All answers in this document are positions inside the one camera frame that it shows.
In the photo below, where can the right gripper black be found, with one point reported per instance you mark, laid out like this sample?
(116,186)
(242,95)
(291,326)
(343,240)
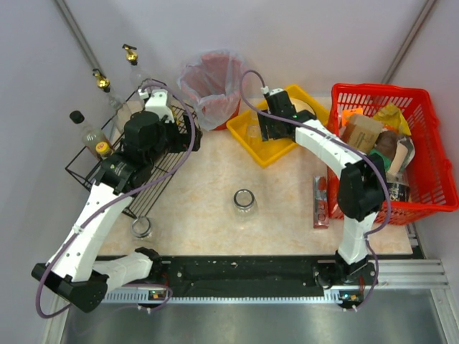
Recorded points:
(272,130)

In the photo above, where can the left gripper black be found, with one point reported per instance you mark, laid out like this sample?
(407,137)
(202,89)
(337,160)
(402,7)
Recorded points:
(187,132)

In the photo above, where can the clear glass cup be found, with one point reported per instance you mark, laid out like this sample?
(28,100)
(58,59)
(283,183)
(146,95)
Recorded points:
(253,118)
(253,136)

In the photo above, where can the beige plate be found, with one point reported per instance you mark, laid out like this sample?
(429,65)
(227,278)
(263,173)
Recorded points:
(301,105)

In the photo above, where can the glass jar metal rim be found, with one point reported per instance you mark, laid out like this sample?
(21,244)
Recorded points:
(244,204)

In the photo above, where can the glass oil bottle gold spout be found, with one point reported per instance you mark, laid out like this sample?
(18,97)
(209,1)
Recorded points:
(121,111)

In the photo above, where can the sauce bottle yellow cap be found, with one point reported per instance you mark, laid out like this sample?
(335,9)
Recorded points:
(104,150)

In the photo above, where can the dark sauce bottle black cap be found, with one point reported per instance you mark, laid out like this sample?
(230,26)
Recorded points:
(90,135)

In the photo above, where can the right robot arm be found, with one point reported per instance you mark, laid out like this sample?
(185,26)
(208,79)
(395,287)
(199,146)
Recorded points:
(362,181)

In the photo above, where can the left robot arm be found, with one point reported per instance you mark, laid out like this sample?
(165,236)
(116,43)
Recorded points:
(73,272)

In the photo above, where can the yellow plastic tray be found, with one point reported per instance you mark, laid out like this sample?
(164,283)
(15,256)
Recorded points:
(244,128)

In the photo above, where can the red bin with plastic bag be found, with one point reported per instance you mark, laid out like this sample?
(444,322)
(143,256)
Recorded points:
(211,82)

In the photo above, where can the brown paper box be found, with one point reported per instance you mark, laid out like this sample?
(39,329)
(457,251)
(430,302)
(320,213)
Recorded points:
(361,132)

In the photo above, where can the red snack packet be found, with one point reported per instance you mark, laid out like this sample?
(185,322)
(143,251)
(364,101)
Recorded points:
(320,203)

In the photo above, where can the yellow snack bag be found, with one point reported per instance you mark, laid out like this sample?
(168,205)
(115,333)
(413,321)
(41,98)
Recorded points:
(392,119)

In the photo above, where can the green bag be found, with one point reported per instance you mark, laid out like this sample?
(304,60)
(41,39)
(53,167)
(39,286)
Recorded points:
(383,159)

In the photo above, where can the brown foil pouch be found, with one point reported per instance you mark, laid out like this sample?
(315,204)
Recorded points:
(397,149)

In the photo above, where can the black round tin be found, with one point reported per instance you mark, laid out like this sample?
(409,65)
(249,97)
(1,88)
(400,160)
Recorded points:
(398,188)

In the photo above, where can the red plastic basket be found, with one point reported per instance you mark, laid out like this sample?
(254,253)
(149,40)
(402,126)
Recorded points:
(430,174)

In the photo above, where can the black wire rack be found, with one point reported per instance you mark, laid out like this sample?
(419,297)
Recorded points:
(172,161)

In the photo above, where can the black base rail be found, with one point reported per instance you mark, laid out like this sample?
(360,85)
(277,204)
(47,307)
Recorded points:
(252,276)

